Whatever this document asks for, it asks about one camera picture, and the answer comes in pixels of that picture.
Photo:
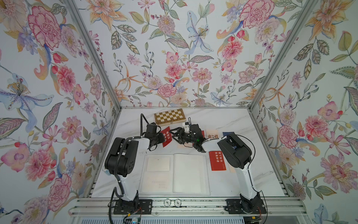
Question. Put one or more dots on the dark blue card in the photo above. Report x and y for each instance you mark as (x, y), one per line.
(227, 133)

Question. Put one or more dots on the white photo album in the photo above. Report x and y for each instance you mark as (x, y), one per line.
(177, 174)

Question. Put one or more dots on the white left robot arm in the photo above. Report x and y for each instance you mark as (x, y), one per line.
(121, 158)

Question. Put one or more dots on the aluminium corner post right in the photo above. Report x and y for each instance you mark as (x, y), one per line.
(298, 25)

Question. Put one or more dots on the red card white characters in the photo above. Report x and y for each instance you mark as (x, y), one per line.
(167, 136)

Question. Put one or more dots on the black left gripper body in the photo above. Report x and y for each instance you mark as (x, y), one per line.
(157, 139)

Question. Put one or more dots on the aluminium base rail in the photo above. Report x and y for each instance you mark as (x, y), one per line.
(194, 206)

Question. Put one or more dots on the wooden folding chess board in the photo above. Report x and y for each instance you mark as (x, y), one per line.
(169, 117)

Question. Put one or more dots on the red card lower right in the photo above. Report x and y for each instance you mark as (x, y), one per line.
(217, 161)

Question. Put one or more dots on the beige card red characters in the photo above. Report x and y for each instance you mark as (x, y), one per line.
(212, 134)

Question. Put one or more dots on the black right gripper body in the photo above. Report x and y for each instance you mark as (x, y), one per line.
(187, 138)

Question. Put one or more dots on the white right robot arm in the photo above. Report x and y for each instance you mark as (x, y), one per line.
(236, 152)

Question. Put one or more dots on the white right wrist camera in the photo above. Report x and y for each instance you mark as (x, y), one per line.
(186, 127)

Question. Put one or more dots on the aluminium corner post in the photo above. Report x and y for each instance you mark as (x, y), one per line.
(75, 14)
(298, 25)

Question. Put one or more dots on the aluminium corner post left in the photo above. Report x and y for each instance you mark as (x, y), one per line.
(75, 14)

